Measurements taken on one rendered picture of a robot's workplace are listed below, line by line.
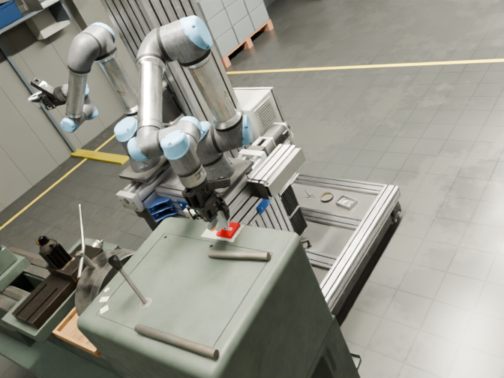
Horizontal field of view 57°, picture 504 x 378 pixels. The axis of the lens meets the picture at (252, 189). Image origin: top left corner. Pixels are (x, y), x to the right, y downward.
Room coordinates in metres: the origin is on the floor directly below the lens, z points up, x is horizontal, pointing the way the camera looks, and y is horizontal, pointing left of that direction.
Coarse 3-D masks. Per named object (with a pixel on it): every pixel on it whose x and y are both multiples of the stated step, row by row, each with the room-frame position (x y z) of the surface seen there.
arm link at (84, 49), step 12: (84, 36) 2.08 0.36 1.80; (72, 48) 2.06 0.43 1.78; (84, 48) 2.04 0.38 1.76; (96, 48) 2.07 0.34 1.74; (72, 60) 2.04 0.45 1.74; (84, 60) 2.04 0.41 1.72; (72, 72) 2.06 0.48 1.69; (84, 72) 2.05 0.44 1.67; (72, 84) 2.09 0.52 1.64; (84, 84) 2.09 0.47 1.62; (72, 96) 2.11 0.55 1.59; (84, 96) 2.13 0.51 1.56; (72, 108) 2.13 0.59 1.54; (72, 120) 2.15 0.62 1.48; (84, 120) 2.22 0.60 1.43; (72, 132) 2.15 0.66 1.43
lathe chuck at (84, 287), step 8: (120, 248) 1.44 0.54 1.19; (96, 256) 1.38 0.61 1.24; (104, 256) 1.36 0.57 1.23; (104, 264) 1.32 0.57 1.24; (88, 272) 1.32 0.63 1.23; (96, 272) 1.30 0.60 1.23; (80, 280) 1.31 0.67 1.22; (88, 280) 1.28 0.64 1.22; (80, 288) 1.29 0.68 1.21; (88, 288) 1.26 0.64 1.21; (80, 296) 1.27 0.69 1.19; (88, 296) 1.24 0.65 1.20; (80, 304) 1.25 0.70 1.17; (88, 304) 1.22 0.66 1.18; (80, 312) 1.25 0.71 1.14
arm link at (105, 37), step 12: (96, 24) 2.19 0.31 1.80; (96, 36) 2.10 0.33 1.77; (108, 36) 2.16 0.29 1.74; (108, 48) 2.13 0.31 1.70; (96, 60) 2.14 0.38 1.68; (108, 60) 2.14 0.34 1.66; (108, 72) 2.14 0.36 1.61; (120, 72) 2.14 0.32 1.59; (120, 84) 2.14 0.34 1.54; (132, 84) 2.17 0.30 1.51; (120, 96) 2.15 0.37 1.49; (132, 96) 2.14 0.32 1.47; (132, 108) 2.14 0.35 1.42
